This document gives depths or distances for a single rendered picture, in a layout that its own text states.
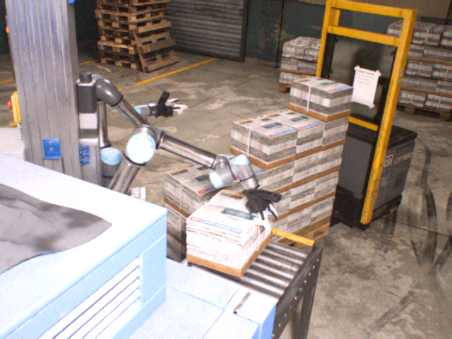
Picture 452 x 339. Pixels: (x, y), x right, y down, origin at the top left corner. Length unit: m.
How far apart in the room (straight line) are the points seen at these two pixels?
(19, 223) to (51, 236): 0.06
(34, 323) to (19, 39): 1.78
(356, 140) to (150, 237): 3.53
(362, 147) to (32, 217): 3.64
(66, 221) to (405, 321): 2.92
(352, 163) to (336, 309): 1.45
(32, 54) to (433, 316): 2.93
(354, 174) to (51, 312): 3.80
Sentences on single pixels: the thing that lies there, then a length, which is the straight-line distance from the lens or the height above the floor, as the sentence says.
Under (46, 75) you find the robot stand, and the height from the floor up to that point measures 1.59.
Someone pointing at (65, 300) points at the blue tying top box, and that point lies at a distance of 0.66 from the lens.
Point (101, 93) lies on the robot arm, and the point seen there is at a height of 1.40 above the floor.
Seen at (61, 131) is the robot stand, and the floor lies 1.32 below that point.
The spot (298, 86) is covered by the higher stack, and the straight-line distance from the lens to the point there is 3.60.
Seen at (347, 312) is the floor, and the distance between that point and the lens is 3.37.
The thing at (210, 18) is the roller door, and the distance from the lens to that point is 10.58.
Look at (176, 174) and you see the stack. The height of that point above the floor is 0.83.
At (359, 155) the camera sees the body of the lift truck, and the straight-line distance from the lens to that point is 4.21.
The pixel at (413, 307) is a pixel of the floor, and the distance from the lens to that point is 3.59.
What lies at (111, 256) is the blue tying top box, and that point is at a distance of 0.70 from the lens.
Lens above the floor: 2.15
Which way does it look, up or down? 25 degrees down
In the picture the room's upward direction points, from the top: 4 degrees clockwise
